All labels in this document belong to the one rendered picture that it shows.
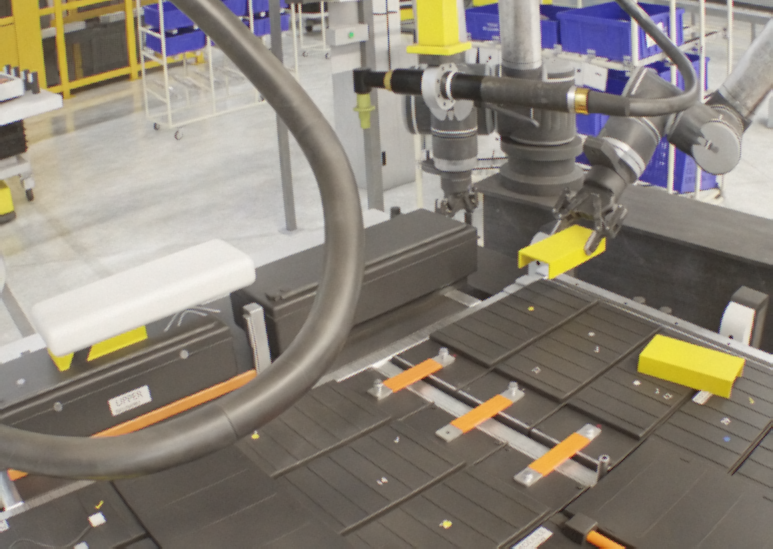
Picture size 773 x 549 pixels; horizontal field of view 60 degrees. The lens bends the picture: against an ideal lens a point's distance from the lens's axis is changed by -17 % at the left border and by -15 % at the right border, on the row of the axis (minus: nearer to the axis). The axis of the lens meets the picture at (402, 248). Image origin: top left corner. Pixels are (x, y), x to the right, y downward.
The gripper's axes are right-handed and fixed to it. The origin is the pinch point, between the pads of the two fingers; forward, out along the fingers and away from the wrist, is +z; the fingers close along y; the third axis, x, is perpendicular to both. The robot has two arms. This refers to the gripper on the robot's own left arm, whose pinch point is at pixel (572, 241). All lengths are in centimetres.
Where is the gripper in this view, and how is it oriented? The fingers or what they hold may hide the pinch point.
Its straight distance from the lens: 136.2
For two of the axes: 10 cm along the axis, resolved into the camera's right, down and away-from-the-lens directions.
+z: -5.5, 8.1, -1.9
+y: -6.5, -2.7, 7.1
